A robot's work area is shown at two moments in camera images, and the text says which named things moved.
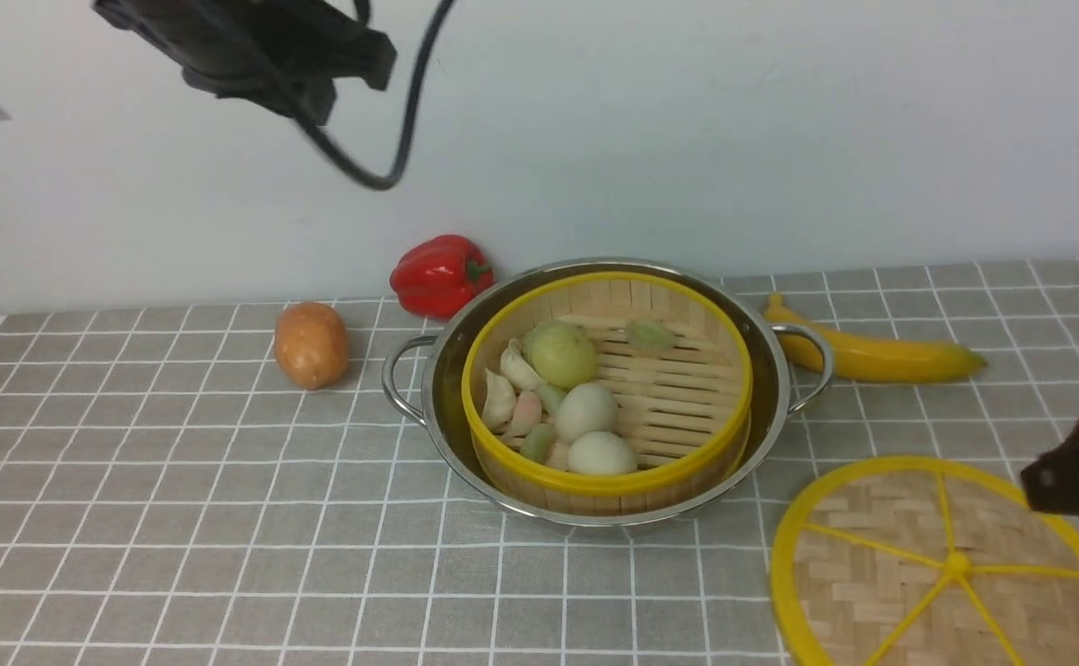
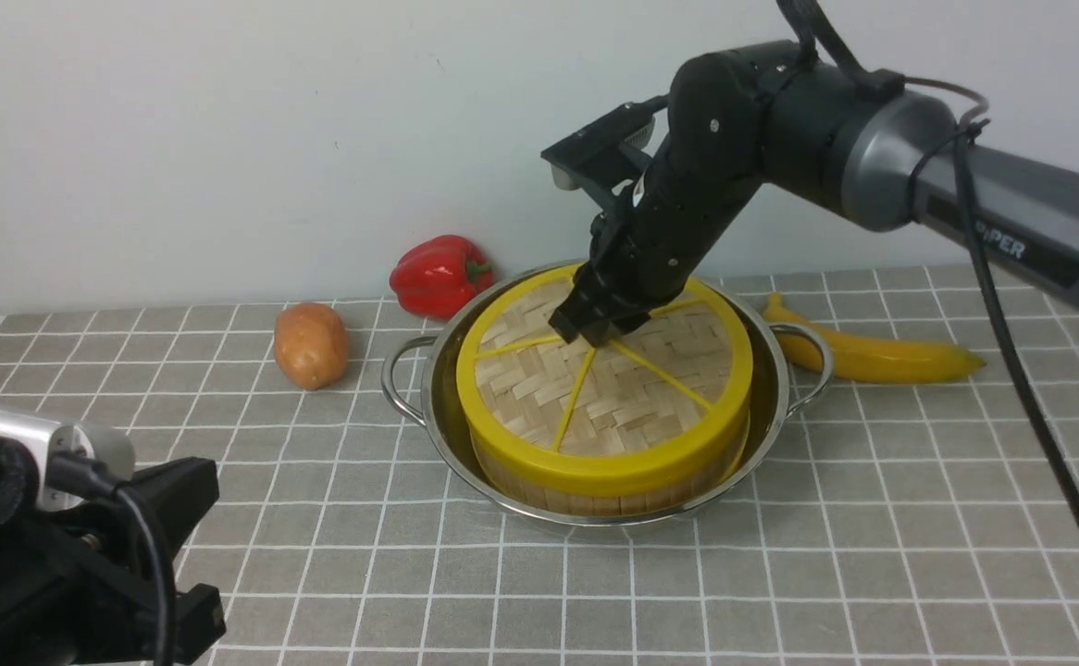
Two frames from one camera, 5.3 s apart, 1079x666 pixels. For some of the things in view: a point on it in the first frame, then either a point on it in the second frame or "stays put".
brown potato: x=312 y=344 stays put
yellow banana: x=869 y=359 stays put
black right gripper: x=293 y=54 to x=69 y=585
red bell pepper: x=438 y=276 stays put
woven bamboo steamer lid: x=940 y=561 to x=663 y=404
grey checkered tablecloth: x=155 y=486 stays put
